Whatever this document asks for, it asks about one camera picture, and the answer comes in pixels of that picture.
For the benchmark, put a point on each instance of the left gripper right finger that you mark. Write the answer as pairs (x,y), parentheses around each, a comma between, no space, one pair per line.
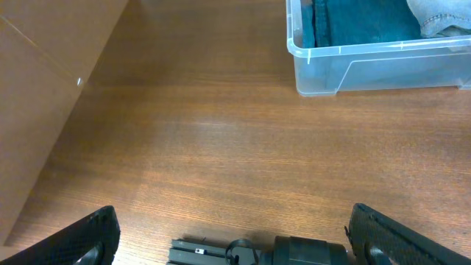
(377,239)

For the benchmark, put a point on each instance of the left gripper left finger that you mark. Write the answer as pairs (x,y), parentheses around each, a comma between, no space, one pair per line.
(93,239)

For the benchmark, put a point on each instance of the blue denim jeans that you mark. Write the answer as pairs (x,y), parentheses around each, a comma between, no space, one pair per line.
(351,22)

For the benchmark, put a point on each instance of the light grey jeans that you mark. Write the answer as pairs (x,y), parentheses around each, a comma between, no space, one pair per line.
(441,18)

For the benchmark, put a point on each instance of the clear plastic storage container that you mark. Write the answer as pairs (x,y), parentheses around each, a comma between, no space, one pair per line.
(424,62)

